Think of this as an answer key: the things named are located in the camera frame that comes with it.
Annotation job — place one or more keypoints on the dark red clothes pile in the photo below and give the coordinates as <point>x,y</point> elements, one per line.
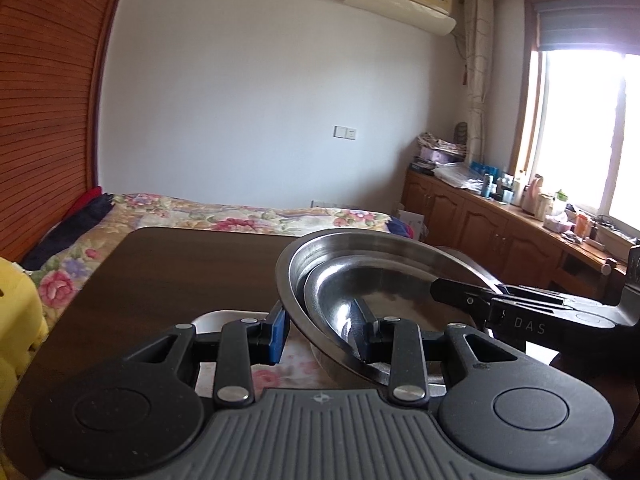
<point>86,213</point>

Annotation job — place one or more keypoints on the wooden louvered wardrobe door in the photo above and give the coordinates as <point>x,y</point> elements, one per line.
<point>52,59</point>

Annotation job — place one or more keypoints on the pink bottle on counter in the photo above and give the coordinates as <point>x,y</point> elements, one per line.
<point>530,194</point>

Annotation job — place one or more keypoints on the white wall switch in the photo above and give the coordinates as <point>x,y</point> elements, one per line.
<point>346,133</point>

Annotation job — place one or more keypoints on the floral bed quilt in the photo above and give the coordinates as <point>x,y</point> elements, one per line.
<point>63,275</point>

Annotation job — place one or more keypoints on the wooden framed window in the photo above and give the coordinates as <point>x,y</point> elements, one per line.
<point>580,135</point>

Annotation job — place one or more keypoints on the small stainless steel bowl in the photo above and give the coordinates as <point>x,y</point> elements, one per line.
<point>389,285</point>

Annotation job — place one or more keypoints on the patterned beige curtain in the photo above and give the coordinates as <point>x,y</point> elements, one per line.
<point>479,35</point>

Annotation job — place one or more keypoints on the yellow cloth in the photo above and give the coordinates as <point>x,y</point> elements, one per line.
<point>22,326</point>

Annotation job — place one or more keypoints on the wooden cabinet row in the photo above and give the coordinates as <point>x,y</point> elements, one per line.
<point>508,243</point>

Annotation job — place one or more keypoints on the clear plastic bag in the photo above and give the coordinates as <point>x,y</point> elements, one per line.
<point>458,175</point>

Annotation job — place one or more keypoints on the large stainless steel bowl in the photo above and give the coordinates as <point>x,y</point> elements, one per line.
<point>293,265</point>

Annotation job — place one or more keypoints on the white cardboard box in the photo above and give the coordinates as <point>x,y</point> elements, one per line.
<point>413,220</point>

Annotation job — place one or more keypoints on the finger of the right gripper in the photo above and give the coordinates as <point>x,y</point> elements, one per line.
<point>498,315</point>
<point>533,297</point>

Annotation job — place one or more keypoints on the stack of folded papers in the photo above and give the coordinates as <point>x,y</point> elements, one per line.
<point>432,152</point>

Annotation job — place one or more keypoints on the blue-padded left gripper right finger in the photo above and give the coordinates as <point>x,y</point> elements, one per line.
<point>397,342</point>

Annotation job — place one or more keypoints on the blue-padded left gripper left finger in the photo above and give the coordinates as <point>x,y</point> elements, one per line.
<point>242,344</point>

